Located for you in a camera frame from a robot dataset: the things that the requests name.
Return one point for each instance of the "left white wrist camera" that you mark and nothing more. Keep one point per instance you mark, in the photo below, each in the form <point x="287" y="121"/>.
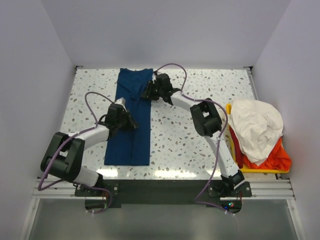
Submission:
<point x="121" y="101"/>

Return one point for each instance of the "orange t shirt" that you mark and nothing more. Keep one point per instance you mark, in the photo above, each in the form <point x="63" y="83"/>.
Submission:
<point x="278" y="161"/>

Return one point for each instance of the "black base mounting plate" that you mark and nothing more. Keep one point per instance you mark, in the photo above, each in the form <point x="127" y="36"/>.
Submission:
<point x="115" y="193"/>

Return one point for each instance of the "white t shirt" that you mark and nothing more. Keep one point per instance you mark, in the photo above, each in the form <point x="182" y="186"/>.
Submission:
<point x="258" y="126"/>

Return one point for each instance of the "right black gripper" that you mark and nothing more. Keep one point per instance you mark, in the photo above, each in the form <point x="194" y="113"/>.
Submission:
<point x="148" y="92"/>

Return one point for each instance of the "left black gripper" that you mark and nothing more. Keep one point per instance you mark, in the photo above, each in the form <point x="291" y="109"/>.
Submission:
<point x="131" y="124"/>

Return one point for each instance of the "red t shirt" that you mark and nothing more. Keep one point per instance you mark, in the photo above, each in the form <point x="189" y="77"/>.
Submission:
<point x="239" y="156"/>

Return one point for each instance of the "yellow plastic bin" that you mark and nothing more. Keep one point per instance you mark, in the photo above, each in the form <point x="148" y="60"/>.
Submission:
<point x="256" y="131"/>

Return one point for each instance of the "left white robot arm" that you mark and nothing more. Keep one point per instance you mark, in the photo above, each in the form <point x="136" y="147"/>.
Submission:
<point x="64" y="155"/>

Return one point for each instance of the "blue t shirt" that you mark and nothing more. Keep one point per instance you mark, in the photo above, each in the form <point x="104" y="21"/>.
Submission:
<point x="132" y="148"/>

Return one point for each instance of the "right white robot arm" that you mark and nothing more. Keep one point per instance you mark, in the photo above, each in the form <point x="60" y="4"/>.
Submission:
<point x="207" y="123"/>

